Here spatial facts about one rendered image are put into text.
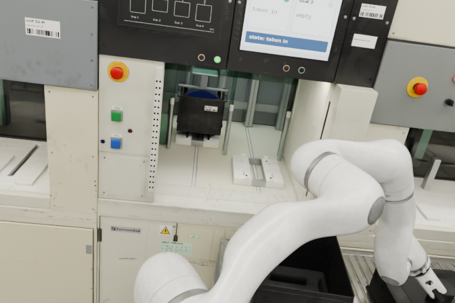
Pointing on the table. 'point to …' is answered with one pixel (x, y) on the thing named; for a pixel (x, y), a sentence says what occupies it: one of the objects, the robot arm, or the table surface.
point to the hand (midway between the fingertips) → (438, 294)
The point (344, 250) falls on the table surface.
